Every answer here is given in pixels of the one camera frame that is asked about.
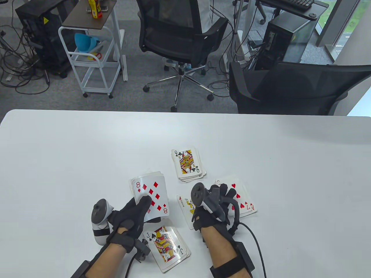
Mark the black keyboard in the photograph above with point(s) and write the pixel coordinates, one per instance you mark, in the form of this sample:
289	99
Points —
292	3

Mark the orange red bottle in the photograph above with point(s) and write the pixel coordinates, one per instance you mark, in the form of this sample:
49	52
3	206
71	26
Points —
99	11

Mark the black chair leg with castor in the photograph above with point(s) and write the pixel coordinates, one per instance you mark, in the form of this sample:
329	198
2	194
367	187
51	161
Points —
262	21

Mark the white metal stand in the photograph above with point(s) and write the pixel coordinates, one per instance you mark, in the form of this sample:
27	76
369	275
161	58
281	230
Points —
240	40

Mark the pile of spades cards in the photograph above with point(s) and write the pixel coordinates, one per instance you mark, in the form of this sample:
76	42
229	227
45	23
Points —
166	246

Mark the black elastic armband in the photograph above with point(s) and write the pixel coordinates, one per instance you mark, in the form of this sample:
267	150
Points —
227	269

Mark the pile of clubs cards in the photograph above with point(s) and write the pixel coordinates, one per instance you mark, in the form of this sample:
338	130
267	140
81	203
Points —
188	165

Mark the black forearm sensor box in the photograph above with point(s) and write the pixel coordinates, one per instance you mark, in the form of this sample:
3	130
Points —
80	269
245	256

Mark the yellow bottle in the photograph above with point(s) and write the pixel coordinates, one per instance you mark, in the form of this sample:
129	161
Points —
93	8

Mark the white power strip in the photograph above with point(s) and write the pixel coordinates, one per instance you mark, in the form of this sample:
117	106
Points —
256	48

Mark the person's left forearm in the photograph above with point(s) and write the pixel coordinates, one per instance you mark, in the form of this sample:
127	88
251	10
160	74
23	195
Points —
107	260

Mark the person's right hand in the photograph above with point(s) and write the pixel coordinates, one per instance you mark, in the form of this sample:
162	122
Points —
208	221

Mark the red diamonds playing card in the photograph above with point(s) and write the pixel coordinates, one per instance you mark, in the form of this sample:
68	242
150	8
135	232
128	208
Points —
156	185

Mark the deck of playing cards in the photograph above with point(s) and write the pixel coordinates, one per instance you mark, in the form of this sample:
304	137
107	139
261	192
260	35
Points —
145	173

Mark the white side table brown top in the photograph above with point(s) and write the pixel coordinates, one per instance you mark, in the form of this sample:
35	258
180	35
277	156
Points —
87	20

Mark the black computer tower yellow sticker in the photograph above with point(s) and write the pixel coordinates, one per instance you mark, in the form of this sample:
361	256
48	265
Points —
43	43

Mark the red yellow plastic toy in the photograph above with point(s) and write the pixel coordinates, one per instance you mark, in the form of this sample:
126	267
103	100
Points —
95	56

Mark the pile of hearts cards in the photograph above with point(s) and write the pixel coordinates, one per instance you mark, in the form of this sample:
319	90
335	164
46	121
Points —
246	199

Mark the dark grey desk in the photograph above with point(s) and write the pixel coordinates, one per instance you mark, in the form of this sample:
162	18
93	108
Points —
317	7

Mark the person's right forearm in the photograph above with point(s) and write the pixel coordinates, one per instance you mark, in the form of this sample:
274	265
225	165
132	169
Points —
223	252

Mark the person's left hand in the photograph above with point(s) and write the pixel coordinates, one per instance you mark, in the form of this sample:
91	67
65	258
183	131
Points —
130	223

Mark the black computer tower glass panel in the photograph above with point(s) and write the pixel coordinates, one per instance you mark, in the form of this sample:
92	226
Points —
281	37

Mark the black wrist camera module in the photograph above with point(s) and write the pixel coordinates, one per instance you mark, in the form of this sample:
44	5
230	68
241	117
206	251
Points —
205	242
142	249

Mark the white rolling cart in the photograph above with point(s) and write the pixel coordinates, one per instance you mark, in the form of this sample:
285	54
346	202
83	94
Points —
95	64

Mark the black chair with chrome base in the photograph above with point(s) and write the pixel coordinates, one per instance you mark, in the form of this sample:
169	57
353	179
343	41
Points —
174	43

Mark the blue plastic funnel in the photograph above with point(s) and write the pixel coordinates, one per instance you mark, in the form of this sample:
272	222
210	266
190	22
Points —
84	43

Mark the black mesh office chair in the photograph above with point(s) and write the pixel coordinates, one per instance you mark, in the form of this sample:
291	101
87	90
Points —
289	92

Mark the grey white handheld controller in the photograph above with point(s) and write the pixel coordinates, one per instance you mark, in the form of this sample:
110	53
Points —
100	212
210	199

